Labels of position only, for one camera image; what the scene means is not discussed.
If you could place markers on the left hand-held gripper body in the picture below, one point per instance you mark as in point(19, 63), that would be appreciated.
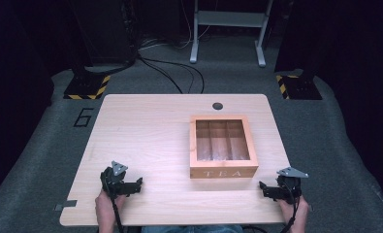
point(113, 181)

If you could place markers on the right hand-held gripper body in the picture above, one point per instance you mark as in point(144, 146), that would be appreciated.
point(291, 186)

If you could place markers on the wooden tea box glass lid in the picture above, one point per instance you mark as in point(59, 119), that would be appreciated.
point(223, 149)

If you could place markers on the person's left hand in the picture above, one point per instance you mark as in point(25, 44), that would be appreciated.
point(105, 204)

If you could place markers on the person's right hand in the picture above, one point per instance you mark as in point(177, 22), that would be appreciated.
point(300, 212)

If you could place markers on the grey tape strip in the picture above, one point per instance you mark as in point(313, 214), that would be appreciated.
point(66, 205)

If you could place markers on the black base yellow striped edge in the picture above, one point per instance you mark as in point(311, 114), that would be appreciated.
point(86, 87)
point(300, 88)

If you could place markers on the black tall stand column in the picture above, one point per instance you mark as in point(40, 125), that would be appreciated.
point(297, 35)
point(105, 32)

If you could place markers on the white metal stand frame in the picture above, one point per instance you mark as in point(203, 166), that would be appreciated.
point(228, 18)

